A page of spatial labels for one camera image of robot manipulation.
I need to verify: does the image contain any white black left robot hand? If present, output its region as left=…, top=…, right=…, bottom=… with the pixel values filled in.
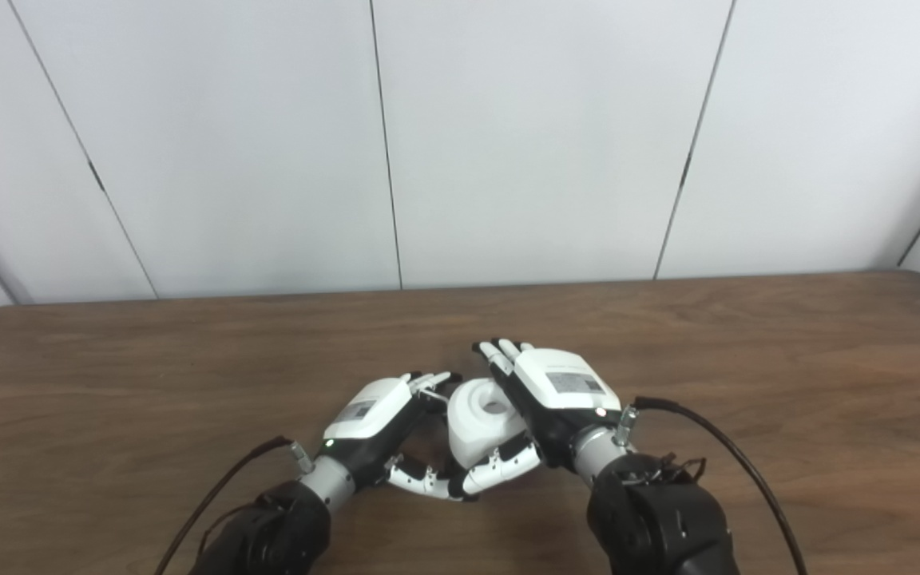
left=320, top=371, right=477, bottom=502

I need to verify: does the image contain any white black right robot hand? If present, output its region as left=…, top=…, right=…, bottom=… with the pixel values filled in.
left=460, top=339, right=625, bottom=498

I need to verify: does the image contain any round white plastic piece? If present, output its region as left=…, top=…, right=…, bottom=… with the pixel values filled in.
left=446, top=379, right=531, bottom=470

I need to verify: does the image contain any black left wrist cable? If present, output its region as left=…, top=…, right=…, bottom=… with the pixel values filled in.
left=155, top=436, right=313, bottom=575

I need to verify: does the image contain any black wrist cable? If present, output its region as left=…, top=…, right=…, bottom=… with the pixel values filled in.
left=616, top=396, right=808, bottom=575
left=155, top=436, right=313, bottom=575

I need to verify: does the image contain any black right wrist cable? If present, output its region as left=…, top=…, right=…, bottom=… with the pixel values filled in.
left=616, top=396, right=808, bottom=575

